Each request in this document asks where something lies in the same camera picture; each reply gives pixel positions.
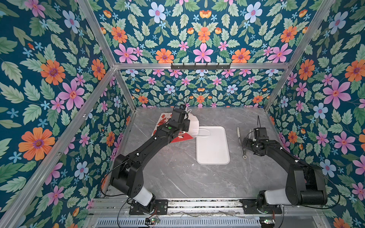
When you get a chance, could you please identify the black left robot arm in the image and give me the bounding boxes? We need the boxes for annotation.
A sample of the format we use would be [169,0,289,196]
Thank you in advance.
[110,104,190,213]

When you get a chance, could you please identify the white slotted cable duct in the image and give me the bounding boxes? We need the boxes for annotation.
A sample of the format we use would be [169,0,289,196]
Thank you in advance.
[96,217,261,228]

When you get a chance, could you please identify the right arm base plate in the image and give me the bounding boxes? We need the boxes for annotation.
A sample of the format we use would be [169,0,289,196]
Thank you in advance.
[239,199,282,215]

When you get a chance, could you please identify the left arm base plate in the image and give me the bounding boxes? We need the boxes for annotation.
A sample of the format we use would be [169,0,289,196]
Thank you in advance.
[129,199,169,215]

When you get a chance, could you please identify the aluminium front rail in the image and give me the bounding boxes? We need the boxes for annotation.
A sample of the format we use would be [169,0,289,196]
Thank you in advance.
[89,198,325,217]

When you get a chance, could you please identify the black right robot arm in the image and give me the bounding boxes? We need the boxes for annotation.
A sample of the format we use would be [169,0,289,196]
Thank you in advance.
[237,127,328,213]

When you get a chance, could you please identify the white rectangular tray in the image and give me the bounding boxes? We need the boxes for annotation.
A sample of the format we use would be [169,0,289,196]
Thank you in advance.
[196,126,230,165]

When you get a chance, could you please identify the metal tongs with white tips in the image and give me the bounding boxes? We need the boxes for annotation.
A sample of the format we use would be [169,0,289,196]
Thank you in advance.
[237,127,252,159]

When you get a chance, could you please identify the black hook rail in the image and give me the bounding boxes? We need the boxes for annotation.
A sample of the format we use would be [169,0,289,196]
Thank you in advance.
[170,63,231,71]

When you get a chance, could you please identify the red white paper bag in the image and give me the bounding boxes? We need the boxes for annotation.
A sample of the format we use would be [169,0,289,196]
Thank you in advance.
[152,112,212,143]

